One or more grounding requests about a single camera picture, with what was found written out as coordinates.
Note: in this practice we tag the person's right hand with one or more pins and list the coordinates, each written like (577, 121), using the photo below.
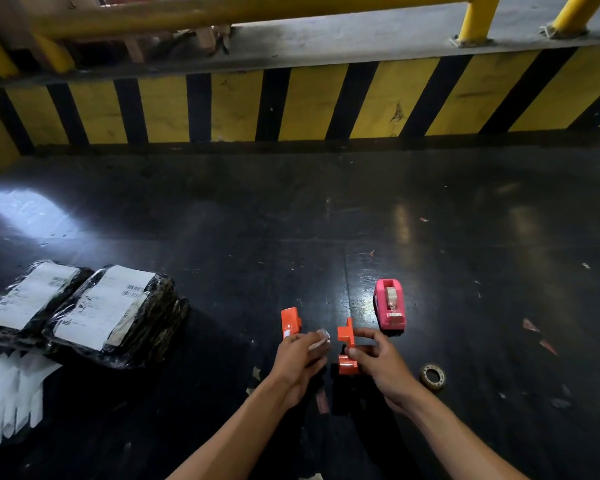
(387, 367)

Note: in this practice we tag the person's left hand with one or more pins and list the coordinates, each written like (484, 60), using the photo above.
(290, 367)

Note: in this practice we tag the person's right thumb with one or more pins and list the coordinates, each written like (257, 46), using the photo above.
(362, 351)

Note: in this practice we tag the person's left fingers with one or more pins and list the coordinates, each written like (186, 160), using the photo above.
(311, 354)

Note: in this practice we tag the clear tape roll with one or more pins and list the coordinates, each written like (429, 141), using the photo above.
(322, 339)

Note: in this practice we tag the orange tape dispenser half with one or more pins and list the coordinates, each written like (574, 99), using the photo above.
(290, 319)
(346, 339)

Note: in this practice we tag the person's right forearm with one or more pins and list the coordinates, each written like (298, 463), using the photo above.
(455, 444)

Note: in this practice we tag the person's left forearm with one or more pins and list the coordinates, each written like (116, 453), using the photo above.
(230, 439)

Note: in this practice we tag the pink paper scrap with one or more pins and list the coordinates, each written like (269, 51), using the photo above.
(548, 347)
(322, 401)
(530, 325)

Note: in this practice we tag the pink tape dispenser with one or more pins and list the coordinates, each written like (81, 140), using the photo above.
(390, 307)

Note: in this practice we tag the empty cardboard tape core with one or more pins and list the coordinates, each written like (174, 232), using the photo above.
(433, 377)

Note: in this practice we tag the black wrapped package white label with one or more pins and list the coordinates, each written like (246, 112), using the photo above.
(105, 314)
(27, 294)

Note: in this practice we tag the yellow black striped barrier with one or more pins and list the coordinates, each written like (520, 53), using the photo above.
(310, 102)

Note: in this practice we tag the yellow metal guard railing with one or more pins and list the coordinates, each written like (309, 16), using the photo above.
(230, 12)

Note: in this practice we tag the yellow railing post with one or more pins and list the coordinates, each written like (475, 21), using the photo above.
(575, 14)

